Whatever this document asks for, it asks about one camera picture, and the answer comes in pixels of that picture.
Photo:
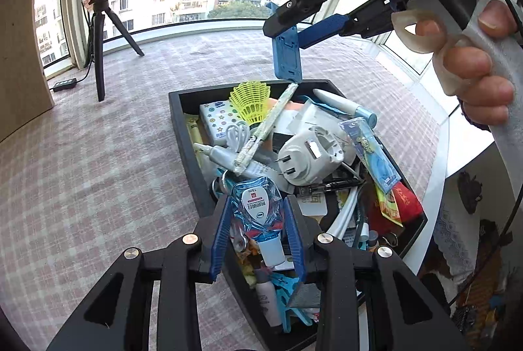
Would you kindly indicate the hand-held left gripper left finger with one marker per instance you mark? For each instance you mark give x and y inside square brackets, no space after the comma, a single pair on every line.
[218,236]

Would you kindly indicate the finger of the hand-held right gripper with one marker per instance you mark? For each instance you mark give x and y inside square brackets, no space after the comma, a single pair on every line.
[322,30]
[286,20]

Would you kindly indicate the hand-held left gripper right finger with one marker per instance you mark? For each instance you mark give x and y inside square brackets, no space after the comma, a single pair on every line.
[296,236]

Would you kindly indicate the blue plastic phone stand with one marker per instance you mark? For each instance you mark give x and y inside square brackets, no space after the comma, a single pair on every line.
[286,61]

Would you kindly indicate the blue liquid pouch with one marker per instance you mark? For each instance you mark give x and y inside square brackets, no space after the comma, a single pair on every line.
[257,212]

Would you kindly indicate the white plug-in device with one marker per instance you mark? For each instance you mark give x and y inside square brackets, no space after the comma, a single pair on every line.
[310,159]

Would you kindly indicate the white torn paper packet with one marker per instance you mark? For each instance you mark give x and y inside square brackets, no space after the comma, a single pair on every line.
[304,118]

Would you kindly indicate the green cartoon packet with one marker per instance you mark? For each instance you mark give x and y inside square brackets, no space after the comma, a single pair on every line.
[388,208]

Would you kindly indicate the wooden chopsticks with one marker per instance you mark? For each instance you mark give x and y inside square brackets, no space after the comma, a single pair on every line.
[265,126]

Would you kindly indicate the black tray container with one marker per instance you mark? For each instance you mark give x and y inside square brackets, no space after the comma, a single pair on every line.
[204,93]

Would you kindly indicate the person's right hand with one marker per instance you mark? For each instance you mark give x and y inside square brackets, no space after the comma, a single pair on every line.
[482,89]

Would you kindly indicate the white printed card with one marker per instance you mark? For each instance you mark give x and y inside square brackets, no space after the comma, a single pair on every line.
[311,204]

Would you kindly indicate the colourful snack packet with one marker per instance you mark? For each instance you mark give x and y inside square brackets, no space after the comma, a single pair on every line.
[249,265]

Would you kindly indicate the green trees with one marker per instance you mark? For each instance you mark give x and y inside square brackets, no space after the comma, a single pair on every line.
[233,10]

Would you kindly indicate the teal clothes peg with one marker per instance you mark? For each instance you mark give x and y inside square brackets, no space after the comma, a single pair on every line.
[286,294]

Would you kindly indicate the grey mesh pad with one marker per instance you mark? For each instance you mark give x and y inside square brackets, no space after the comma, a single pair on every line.
[305,294]

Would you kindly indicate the black pen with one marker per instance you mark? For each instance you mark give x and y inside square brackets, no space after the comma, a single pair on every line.
[331,185]

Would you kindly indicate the small white bottle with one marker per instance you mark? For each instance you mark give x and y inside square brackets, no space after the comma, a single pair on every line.
[267,294]

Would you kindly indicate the white tube blue cap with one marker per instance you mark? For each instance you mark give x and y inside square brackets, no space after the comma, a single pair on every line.
[347,106]

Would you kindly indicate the white pen tube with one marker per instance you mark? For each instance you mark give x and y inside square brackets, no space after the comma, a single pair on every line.
[220,155]

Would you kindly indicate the orange white tissue pack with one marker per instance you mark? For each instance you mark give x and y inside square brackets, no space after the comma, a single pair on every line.
[291,105]

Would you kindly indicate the yellow plastic shuttlecock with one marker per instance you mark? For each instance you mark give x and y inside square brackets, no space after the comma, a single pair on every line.
[249,99]

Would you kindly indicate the yellow stick packet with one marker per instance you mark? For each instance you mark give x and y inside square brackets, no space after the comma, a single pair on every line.
[194,132]

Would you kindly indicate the red foil packet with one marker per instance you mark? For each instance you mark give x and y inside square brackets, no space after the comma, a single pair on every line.
[406,202]

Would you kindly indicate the star print tissue pack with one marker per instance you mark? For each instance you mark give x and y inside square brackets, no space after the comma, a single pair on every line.
[216,118]

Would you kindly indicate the white lace cloth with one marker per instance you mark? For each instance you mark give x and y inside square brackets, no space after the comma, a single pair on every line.
[453,244]

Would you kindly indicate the black tripod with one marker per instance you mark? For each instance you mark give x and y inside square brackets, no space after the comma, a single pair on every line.
[99,48]

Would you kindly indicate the black inline controller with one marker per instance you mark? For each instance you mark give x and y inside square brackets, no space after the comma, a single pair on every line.
[64,84]

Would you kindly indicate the large wooden board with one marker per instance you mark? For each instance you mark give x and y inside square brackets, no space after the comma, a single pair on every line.
[20,69]

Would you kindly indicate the white window frame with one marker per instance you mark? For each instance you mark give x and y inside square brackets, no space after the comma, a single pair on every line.
[73,20]

